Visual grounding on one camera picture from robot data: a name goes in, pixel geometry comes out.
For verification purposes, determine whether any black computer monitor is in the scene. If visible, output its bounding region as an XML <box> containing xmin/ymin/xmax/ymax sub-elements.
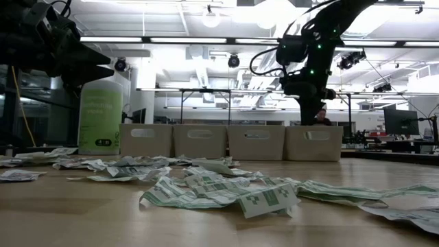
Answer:
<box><xmin>383</xmin><ymin>108</ymin><xmax>420</xmax><ymax>136</ymax></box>

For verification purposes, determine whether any black overhead light bar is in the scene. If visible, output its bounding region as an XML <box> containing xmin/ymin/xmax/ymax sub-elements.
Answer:
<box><xmin>78</xmin><ymin>35</ymin><xmax>439</xmax><ymax>48</ymax></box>

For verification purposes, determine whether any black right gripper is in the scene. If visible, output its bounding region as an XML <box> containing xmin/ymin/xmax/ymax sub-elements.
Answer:
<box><xmin>294</xmin><ymin>39</ymin><xmax>337</xmax><ymax>127</ymax></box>

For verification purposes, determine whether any black ceiling spotlight cluster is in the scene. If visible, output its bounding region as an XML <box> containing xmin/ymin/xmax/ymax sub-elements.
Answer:
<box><xmin>372</xmin><ymin>82</ymin><xmax>393</xmax><ymax>93</ymax></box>
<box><xmin>337</xmin><ymin>49</ymin><xmax>368</xmax><ymax>71</ymax></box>

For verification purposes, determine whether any green wipes canister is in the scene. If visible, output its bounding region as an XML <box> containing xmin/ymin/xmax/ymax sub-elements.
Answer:
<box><xmin>78</xmin><ymin>79</ymin><xmax>123</xmax><ymax>156</ymax></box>

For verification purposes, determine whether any grey plastic bin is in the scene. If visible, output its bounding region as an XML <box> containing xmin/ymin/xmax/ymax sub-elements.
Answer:
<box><xmin>226</xmin><ymin>124</ymin><xmax>287</xmax><ymax>161</ymax></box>
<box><xmin>283</xmin><ymin>125</ymin><xmax>344</xmax><ymax>163</ymax></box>
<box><xmin>172</xmin><ymin>123</ymin><xmax>228</xmax><ymax>160</ymax></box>
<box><xmin>119</xmin><ymin>123</ymin><xmax>174</xmax><ymax>158</ymax></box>

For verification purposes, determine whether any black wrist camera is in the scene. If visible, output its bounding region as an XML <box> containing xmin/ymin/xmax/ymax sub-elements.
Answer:
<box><xmin>279</xmin><ymin>75</ymin><xmax>305</xmax><ymax>97</ymax></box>
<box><xmin>23</xmin><ymin>0</ymin><xmax>56</xmax><ymax>32</ymax></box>

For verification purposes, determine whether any small dark monitor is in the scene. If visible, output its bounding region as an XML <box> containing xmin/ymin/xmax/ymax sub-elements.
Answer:
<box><xmin>131</xmin><ymin>107</ymin><xmax>147</xmax><ymax>125</ymax></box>

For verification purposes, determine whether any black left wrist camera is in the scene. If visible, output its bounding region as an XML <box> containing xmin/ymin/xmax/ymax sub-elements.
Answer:
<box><xmin>23</xmin><ymin>0</ymin><xmax>56</xmax><ymax>32</ymax></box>

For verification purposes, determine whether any dark background desk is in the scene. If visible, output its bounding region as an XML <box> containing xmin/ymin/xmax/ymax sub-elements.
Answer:
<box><xmin>341</xmin><ymin>138</ymin><xmax>439</xmax><ymax>154</ymax></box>

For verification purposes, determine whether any silver ventilation duct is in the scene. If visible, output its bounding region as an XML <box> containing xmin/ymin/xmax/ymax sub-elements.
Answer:
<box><xmin>255</xmin><ymin>20</ymin><xmax>296</xmax><ymax>78</ymax></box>

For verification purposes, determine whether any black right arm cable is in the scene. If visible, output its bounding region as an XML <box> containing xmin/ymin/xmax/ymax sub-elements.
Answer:
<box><xmin>249</xmin><ymin>46</ymin><xmax>287</xmax><ymax>77</ymax></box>

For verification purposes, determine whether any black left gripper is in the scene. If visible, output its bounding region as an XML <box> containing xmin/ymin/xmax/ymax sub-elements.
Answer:
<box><xmin>20</xmin><ymin>0</ymin><xmax>115</xmax><ymax>88</ymax></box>

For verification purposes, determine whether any person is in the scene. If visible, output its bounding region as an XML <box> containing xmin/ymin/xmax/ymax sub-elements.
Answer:
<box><xmin>312</xmin><ymin>108</ymin><xmax>333</xmax><ymax>127</ymax></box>

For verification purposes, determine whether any round ceiling lamp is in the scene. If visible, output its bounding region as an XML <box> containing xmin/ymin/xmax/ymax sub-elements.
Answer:
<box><xmin>201</xmin><ymin>4</ymin><xmax>222</xmax><ymax>29</ymax></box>

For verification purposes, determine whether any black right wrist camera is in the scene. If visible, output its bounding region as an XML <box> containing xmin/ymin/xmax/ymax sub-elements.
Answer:
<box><xmin>279</xmin><ymin>75</ymin><xmax>305</xmax><ymax>97</ymax></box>

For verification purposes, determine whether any yellow cable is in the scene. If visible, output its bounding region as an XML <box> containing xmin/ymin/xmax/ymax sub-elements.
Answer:
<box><xmin>11</xmin><ymin>66</ymin><xmax>37</xmax><ymax>148</ymax></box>

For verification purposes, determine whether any white printed packet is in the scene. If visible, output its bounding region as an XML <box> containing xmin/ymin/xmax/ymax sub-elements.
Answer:
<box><xmin>15</xmin><ymin>147</ymin><xmax>78</xmax><ymax>161</ymax></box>
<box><xmin>0</xmin><ymin>156</ymin><xmax>25</xmax><ymax>168</ymax></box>
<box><xmin>358</xmin><ymin>204</ymin><xmax>439</xmax><ymax>236</ymax></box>

